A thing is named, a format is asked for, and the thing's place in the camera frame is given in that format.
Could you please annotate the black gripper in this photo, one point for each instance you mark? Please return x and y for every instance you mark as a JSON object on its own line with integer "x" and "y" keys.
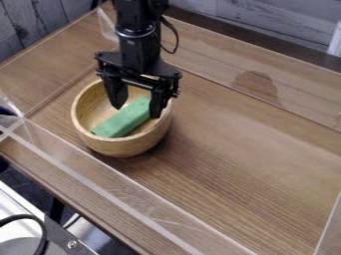
{"x": 136, "y": 64}

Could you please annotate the green rectangular block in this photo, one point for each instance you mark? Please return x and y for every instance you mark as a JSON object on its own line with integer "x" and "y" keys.
{"x": 128, "y": 119}

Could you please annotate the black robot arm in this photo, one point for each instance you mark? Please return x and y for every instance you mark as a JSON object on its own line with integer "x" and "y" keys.
{"x": 138, "y": 15}

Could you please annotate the brown wooden bowl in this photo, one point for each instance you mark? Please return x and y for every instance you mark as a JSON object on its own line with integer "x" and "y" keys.
{"x": 91, "y": 108}

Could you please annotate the clear acrylic front barrier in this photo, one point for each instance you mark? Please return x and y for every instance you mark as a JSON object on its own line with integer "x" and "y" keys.
{"x": 154, "y": 226}

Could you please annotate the black table leg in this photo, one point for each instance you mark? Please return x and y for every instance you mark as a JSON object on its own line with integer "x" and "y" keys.
{"x": 57, "y": 210}

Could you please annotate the clear acrylic corner bracket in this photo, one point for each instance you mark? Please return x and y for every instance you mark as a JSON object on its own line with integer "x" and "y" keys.
{"x": 107, "y": 26}

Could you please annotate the white post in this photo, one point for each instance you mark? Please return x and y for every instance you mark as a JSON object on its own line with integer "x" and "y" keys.
{"x": 335, "y": 45}

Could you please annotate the grey metal bracket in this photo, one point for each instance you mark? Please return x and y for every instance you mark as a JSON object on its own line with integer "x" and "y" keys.
{"x": 62, "y": 242}

